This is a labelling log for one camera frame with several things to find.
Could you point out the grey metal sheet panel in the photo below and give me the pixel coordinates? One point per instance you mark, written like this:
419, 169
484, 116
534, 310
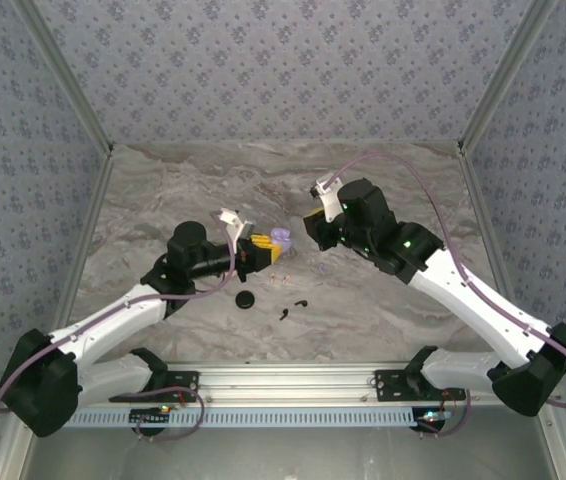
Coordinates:
283, 455

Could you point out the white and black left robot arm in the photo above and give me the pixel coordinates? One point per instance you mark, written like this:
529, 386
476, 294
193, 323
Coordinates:
113, 315

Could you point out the aluminium upright frame post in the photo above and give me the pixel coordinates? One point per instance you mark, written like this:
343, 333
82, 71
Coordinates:
502, 75
68, 75

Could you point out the black earbud charging case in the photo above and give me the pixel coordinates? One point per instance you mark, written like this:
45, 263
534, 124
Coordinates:
244, 300

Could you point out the lavender earbud charging case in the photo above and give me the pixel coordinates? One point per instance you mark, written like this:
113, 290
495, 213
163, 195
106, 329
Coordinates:
285, 243

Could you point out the small black circuit board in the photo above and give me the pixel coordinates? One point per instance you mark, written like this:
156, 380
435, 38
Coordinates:
150, 415
430, 417

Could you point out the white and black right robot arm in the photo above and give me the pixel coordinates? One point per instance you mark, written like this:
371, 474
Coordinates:
473, 300

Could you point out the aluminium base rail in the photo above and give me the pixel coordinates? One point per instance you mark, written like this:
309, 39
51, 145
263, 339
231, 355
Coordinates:
283, 382

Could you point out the aluminium table side rail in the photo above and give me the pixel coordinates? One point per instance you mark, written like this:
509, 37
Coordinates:
89, 220
486, 225

